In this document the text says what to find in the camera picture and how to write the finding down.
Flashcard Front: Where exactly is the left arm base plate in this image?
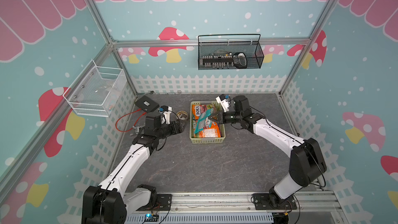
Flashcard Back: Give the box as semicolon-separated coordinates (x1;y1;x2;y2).
137;194;173;211

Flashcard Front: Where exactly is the green lit circuit board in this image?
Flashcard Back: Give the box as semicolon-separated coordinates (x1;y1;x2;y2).
144;214;160;223

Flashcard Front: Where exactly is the yellow Fox's fruits bag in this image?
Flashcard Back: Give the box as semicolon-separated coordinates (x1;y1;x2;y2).
191;104;216;120

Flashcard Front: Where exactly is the black network box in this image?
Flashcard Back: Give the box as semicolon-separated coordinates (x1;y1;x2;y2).
135;95;160;114

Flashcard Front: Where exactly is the black wire wall basket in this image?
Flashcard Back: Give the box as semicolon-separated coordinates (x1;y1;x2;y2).
198;34;264;70

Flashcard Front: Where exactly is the orange candy bag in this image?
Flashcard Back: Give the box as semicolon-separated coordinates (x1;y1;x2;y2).
194;124;222;138

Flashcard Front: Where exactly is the red cable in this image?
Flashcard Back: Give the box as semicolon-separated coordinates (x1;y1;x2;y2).
114;110;147;133

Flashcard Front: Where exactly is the teal candy bag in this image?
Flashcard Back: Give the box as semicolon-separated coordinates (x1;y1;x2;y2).
193;108;217;134

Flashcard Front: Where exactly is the green plastic basket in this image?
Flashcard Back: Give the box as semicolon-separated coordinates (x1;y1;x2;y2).
190;101;226;144

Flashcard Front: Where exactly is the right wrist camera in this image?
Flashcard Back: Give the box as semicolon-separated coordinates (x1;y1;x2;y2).
216;94;231;113

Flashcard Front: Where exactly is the aluminium front rail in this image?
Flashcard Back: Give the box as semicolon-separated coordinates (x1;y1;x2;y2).
153;191;342;213

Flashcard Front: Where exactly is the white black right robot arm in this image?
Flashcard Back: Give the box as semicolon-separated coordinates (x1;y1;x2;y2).
209;94;327;206

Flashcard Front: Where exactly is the brown tape roll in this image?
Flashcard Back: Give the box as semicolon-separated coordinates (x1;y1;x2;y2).
177;111;189;121

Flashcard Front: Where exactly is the metal clamp fitting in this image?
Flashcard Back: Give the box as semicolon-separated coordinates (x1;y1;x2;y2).
130;125;145;136

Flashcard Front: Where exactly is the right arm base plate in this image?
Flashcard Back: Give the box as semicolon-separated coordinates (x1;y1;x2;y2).
250;193;297;212

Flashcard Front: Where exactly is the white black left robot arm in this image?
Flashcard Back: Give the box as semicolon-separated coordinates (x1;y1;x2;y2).
81;112;187;224

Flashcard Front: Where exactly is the white wire wall basket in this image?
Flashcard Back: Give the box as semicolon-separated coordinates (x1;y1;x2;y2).
63;60;127;117

